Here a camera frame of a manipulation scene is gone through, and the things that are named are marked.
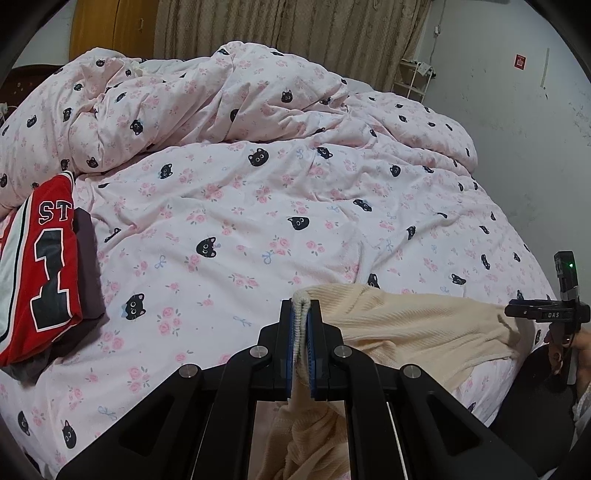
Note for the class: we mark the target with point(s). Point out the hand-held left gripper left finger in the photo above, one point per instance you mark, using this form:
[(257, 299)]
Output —
[(292, 332)]

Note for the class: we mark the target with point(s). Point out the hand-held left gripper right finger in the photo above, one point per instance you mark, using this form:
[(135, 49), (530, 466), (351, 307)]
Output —
[(315, 350)]

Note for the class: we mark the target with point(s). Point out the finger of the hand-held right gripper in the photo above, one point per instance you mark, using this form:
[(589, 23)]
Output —
[(519, 308)]

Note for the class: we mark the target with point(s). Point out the cream ribbed knit garment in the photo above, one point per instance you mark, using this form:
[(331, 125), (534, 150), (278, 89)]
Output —
[(406, 323)]

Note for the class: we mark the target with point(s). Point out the person's right forearm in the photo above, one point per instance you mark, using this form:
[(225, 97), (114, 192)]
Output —
[(584, 406)]

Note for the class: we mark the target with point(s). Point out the person's right hand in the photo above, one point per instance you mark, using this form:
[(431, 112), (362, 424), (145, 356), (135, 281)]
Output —
[(584, 355)]

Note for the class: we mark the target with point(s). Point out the pink cat-print bed sheet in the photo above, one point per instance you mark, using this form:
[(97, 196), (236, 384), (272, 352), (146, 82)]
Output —
[(258, 230)]

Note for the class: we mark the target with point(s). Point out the dark grey folded garment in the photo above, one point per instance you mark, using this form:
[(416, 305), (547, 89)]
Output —
[(90, 277)]

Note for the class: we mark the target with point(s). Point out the pink cat-print duvet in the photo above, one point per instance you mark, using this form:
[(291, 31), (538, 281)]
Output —
[(221, 97)]

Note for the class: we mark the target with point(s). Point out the red numbered jersey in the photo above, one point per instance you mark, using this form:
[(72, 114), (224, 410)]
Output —
[(51, 258)]

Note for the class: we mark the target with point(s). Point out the beige curtain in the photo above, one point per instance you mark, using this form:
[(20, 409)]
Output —
[(295, 32)]

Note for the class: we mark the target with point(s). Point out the wooden wardrobe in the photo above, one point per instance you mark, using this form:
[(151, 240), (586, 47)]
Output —
[(115, 27)]

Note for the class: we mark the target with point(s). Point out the dark headboard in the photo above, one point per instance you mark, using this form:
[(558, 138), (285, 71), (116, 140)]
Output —
[(34, 76)]

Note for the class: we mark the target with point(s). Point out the red wall sign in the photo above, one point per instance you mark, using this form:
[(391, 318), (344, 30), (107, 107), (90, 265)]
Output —
[(520, 62)]

